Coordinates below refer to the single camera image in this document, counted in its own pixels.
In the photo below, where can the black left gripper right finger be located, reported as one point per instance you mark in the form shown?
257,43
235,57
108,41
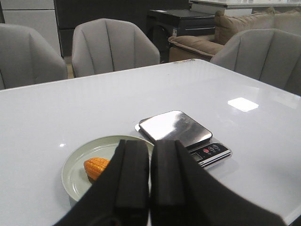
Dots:
184,194

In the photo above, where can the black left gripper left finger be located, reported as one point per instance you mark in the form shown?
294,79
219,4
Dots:
120,196

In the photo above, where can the orange corn cob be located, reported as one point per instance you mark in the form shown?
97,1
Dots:
94,167

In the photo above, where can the pale green round plate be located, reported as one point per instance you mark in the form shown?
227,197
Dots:
74,178

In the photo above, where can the black and silver kitchen scale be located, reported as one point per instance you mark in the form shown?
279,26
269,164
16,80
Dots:
206,150

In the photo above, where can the right grey upholstered chair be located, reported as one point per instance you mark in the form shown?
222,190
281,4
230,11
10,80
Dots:
108,45

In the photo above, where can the grey upholstered chair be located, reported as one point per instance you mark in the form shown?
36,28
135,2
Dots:
26,58
108,45

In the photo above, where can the left grey upholstered chair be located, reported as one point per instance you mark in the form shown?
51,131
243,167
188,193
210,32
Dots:
26,58

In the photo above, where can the dark sideboard counter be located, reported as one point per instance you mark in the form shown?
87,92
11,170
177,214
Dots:
71,13

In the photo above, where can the white drawer cabinet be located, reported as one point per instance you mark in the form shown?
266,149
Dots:
37,14

